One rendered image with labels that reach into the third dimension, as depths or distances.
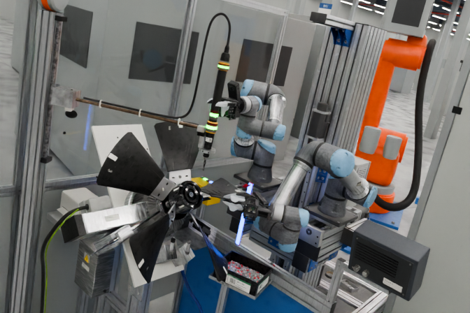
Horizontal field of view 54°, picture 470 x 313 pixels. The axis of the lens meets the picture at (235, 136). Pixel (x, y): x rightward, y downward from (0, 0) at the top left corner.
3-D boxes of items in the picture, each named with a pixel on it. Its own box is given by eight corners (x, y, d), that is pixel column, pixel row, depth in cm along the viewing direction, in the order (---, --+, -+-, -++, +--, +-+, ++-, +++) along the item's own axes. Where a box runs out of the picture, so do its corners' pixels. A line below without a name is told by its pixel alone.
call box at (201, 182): (185, 196, 244) (189, 177, 241) (198, 193, 251) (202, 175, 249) (205, 208, 234) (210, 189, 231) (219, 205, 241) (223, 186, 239)
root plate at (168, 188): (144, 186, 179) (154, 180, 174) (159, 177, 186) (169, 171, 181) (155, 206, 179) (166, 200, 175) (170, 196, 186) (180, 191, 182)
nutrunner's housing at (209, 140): (200, 156, 186) (222, 45, 175) (202, 154, 190) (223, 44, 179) (209, 158, 186) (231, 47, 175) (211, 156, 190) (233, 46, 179)
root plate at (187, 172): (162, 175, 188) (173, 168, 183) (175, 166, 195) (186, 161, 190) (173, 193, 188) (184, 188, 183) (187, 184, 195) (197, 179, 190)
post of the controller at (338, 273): (325, 300, 194) (337, 258, 189) (329, 297, 196) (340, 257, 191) (331, 304, 192) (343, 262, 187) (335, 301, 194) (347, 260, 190)
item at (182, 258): (175, 267, 196) (167, 253, 196) (184, 259, 201) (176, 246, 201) (186, 263, 191) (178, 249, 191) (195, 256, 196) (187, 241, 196)
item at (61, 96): (47, 105, 188) (50, 84, 186) (56, 103, 195) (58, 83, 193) (71, 110, 187) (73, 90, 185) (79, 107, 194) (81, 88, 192)
